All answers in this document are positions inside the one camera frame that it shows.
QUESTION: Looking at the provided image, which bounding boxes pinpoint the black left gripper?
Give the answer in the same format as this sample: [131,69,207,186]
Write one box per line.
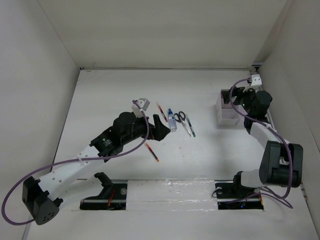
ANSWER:
[121,111,170,145]

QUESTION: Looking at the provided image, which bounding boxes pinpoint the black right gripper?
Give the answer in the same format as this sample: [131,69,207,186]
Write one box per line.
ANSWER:
[220,85,256,115]

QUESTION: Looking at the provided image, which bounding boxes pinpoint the orange red pen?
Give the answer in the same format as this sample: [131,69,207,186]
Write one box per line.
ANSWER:
[144,143,160,163]

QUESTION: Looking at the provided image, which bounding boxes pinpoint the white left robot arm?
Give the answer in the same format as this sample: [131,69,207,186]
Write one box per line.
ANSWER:
[22,112,170,226]

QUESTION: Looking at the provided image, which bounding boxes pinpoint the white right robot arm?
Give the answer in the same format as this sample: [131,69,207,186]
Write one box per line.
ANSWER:
[216,86,304,199]

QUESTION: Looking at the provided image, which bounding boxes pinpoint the blue spray bottle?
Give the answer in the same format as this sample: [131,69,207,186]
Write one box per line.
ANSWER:
[168,108,177,132]

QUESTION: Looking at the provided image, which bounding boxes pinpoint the red pen with white cap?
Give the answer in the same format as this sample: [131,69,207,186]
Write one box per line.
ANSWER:
[156,101,168,123]

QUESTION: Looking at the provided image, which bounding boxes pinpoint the white compartment organizer box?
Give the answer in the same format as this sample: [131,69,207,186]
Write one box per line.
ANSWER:
[215,89,245,127]

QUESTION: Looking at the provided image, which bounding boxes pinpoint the green pen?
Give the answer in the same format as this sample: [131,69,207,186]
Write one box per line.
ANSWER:
[186,115,196,138]

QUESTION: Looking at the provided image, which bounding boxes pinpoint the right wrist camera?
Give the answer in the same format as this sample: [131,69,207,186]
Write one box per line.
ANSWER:
[247,74,262,89]

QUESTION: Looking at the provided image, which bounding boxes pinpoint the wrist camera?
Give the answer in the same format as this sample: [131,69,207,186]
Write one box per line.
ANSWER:
[247,74,262,89]
[131,98,150,118]

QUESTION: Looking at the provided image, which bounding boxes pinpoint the black handled scissors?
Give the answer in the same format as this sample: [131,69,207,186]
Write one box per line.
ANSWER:
[174,111,191,136]

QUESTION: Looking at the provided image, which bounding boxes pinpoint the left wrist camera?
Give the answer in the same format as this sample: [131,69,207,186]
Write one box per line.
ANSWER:
[131,98,150,118]

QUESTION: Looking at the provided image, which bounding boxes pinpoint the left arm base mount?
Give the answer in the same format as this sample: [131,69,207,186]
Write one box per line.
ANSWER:
[79,172,128,211]

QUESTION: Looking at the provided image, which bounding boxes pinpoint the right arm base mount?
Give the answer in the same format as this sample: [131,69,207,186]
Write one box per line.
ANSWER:
[211,180,264,210]

